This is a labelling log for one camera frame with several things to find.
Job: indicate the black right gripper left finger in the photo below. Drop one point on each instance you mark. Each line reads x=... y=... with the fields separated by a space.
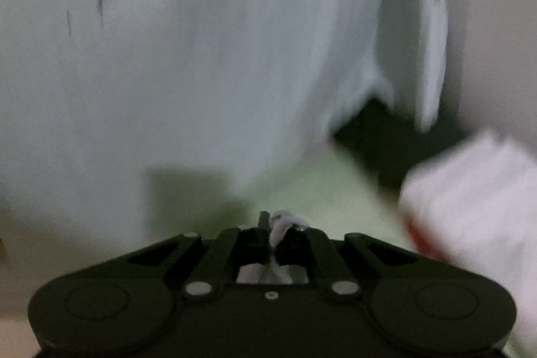
x=206 y=267

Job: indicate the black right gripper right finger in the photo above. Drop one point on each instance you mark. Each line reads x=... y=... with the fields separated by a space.
x=328 y=263

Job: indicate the grey cloth garment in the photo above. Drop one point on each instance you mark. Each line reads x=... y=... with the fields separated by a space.
x=280 y=222

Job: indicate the green white grid mat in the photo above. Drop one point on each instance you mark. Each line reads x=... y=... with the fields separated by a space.
x=328 y=190

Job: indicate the red item under white garment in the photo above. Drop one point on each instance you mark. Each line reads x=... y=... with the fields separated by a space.
x=421 y=242

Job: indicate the folded white garment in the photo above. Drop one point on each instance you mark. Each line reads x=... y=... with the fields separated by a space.
x=476 y=203

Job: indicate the light green carrot-print pillow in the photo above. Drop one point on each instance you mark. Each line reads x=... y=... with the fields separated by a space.
x=100 y=96

